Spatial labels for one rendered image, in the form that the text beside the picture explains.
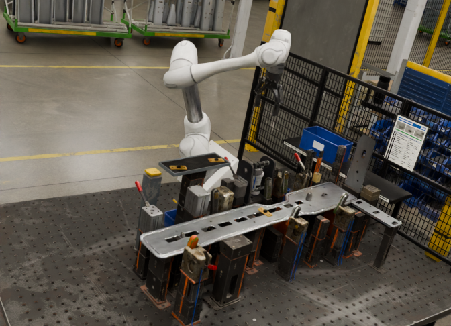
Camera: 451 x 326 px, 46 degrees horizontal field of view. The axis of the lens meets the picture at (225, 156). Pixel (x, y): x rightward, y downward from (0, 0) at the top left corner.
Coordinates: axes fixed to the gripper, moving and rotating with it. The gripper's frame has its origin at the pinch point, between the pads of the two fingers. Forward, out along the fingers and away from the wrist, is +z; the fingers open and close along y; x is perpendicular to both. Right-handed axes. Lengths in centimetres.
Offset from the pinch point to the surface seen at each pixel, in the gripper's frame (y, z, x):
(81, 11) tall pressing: -663, 96, 232
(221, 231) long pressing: 30, 46, -44
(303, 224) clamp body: 47, 42, -7
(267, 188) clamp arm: 12.4, 41.1, 1.4
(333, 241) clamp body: 45, 63, 28
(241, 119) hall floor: -282, 146, 273
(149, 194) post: -5, 41, -63
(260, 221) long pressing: 30, 46, -20
